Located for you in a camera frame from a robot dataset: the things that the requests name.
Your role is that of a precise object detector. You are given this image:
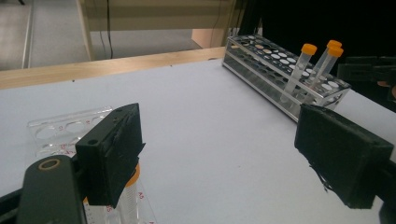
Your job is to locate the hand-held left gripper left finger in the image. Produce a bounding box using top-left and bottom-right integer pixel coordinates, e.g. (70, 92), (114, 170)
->
(75, 103), (147, 209)

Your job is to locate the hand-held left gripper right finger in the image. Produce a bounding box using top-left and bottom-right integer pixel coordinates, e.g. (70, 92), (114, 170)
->
(294, 103), (394, 210)

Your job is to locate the orange-capped clear tube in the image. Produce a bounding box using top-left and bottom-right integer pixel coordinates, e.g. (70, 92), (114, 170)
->
(306, 46), (345, 94)
(116, 162), (142, 224)
(279, 43), (318, 104)
(311, 39), (343, 82)

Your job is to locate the clear acrylic tube rack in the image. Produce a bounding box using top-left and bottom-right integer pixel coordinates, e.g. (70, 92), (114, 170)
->
(27, 105), (158, 224)

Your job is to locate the metal tube rack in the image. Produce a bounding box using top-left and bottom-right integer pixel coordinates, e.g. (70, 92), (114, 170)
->
(221, 34), (352, 123)

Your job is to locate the black curtain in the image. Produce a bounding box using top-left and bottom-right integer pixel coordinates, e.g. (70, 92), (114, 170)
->
(237, 0), (396, 76)

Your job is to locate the beige desk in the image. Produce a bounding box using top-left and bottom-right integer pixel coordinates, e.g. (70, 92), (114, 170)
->
(76, 0), (239, 62)

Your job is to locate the black cable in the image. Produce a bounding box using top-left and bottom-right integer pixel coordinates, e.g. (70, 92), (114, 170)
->
(106, 0), (114, 60)

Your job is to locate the metal floor rail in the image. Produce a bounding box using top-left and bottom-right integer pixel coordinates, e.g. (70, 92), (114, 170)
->
(21, 0), (35, 69)

